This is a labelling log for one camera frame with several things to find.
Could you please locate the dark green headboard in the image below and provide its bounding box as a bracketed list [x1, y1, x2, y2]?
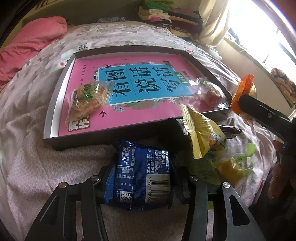
[22, 1, 142, 25]

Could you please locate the lilac patterned duvet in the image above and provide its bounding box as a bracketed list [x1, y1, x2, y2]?
[1, 22, 276, 240]

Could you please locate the pile of folded clothes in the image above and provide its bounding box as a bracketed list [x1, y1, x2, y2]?
[138, 1, 203, 40]

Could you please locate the dark shallow cardboard tray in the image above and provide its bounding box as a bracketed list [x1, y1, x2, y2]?
[43, 46, 232, 150]

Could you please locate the brown Snickers bar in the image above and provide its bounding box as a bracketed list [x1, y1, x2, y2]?
[218, 125, 242, 139]

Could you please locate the clear red pastry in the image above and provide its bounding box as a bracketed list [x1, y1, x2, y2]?
[189, 77, 230, 109]

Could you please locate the cream curtain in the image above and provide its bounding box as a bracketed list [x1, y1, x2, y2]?
[198, 0, 231, 47]

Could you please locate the blue biscuit packet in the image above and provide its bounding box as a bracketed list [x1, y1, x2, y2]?
[109, 140, 172, 211]

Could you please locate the yellow Alpenliebe candy bag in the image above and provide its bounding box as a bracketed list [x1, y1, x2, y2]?
[180, 103, 226, 159]

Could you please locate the pink quilt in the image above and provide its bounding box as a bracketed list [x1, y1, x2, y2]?
[1, 16, 68, 89]

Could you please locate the green bag yellow cake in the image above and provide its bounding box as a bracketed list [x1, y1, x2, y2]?
[187, 143, 256, 188]

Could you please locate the orange egg roll pack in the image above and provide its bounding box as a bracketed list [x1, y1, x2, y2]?
[230, 74, 257, 126]

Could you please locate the dark patterned pillow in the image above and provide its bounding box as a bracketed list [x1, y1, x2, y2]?
[96, 16, 125, 23]

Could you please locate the clear bag crispy rice cake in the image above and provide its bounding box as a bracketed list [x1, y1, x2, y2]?
[65, 80, 114, 126]

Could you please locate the pink and blue book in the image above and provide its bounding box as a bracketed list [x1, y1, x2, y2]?
[58, 54, 217, 137]

